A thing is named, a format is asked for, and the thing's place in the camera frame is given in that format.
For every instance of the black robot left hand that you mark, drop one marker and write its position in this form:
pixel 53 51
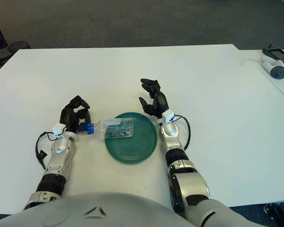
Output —
pixel 68 116

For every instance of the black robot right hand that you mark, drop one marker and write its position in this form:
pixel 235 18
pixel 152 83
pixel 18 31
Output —
pixel 161 104

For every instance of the clear bottle with blue cap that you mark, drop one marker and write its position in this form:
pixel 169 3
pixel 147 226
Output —
pixel 116 130

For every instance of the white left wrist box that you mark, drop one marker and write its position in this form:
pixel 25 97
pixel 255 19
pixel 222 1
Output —
pixel 58 128

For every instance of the green round plate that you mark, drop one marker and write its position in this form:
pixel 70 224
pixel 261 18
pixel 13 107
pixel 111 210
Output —
pixel 132 149

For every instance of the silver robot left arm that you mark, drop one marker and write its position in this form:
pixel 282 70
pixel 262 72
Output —
pixel 61 147

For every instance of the black wheeled stand base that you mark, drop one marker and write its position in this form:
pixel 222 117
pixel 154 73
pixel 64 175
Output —
pixel 278 215

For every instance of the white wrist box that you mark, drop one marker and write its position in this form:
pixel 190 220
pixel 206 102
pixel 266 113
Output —
pixel 168 116
pixel 58 128

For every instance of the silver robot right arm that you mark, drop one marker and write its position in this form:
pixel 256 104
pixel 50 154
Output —
pixel 191 186

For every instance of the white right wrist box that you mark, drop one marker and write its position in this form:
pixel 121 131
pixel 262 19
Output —
pixel 168 116

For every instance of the black handheld screen device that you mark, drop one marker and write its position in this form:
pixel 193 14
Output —
pixel 278 54

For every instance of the grey robot torso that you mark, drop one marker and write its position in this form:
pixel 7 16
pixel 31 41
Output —
pixel 85 208

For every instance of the white and grey controller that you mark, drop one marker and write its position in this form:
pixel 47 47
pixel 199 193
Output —
pixel 278 71

